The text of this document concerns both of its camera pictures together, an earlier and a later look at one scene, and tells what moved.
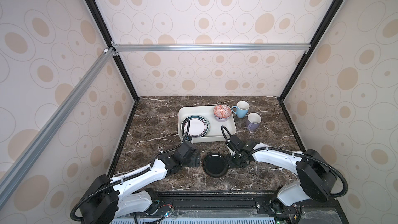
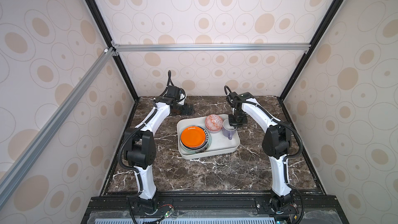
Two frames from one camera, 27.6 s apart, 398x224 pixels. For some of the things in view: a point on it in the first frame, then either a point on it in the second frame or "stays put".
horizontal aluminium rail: (145, 47) stays put
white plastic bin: (215, 132) → (219, 143)
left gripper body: (191, 162) → (182, 110)
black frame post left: (92, 1) stays put
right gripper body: (234, 161) → (237, 119)
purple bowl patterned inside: (222, 112) → (213, 122)
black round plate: (215, 165) → (203, 145)
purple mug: (253, 121) → (228, 130)
